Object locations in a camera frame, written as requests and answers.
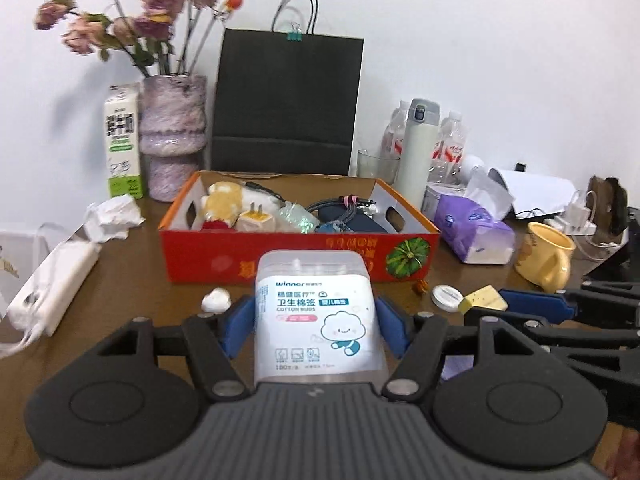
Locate white power strip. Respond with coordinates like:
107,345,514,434
0,222,102,358

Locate purple tissue pack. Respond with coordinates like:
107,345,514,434
433,172,516,265

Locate yellow mug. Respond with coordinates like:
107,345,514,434
513,222,577,292

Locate dark blue pouch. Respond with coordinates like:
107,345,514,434
316,205,389,234

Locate yellow white plush toy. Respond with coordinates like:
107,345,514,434
199,181,282,232

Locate grey metal tin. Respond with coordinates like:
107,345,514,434
424,183,467,214

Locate white charger with cables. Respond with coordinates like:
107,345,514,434
542,189,621,261

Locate clear plastic packet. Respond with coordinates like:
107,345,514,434
277,201,321,235

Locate white charger plug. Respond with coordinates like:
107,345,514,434
237,202,274,233

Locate crumpled white tissue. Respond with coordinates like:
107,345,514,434
82,194,147,244

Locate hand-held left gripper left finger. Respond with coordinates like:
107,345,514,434
102,294,256,402

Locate dried pink flower bouquet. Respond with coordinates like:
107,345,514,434
34,0,246,80

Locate brown wooden desktop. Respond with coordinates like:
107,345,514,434
0,195,640,480

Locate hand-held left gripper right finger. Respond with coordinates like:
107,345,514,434
376,296,540,401

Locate white printed bag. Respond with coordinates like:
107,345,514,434
0,230,48,318

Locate yellow block eraser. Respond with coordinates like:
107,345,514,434
457,285,509,315

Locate brown wooden stand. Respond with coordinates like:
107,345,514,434
586,175,629,242

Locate black paper bag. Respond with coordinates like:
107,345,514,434
211,0,365,177

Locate white paper sheets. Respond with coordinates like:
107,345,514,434
460,156,577,220

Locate clear cotton swab box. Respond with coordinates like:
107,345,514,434
254,250,390,387

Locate white green milk carton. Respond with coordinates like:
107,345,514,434
103,83,146,200

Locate white thermos bottle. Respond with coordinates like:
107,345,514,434
396,98,441,211

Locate purple white ribbed vase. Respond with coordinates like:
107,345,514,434
138,75,208,203

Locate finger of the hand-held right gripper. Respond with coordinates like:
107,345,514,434
462,306,640,378
498,281,640,323

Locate clear drinking glass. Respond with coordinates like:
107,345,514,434
356,149,401,186

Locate person's right hand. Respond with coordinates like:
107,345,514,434
611,427,640,480

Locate small white round jar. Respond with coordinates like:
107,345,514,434
431,284,465,313

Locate orange red cardboard box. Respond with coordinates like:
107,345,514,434
158,170,441,285

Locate red label water bottle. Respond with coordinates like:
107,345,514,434
381,101,412,160
429,111,469,186

